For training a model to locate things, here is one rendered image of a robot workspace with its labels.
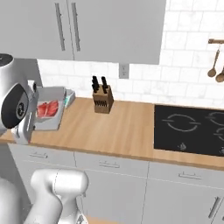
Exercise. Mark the teal vegetable container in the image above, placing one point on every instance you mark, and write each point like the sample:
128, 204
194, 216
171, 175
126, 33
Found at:
69, 97

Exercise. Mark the grey drawer front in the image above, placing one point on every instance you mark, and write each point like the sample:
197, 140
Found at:
210, 178
131, 166
55, 157

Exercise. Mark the grey wall socket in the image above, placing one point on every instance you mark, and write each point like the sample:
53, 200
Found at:
123, 71

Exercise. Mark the grey upper cupboard door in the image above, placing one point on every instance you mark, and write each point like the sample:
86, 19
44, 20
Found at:
122, 29
32, 29

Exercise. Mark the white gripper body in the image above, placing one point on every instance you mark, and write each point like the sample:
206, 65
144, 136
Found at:
24, 132

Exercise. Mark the wooden hanging spoon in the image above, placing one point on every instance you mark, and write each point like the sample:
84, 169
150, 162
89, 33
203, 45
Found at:
213, 70
220, 76

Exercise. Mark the wooden knife block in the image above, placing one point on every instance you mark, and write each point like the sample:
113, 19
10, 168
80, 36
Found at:
103, 102

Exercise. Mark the wooden wall rail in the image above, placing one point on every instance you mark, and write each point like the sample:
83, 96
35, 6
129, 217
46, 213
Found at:
217, 41

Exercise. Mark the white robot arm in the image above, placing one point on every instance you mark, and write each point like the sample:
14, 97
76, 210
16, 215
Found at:
58, 189

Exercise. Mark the white container with steak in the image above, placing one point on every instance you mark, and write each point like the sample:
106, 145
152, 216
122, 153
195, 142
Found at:
49, 109

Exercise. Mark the black hob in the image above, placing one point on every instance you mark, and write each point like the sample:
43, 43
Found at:
189, 131

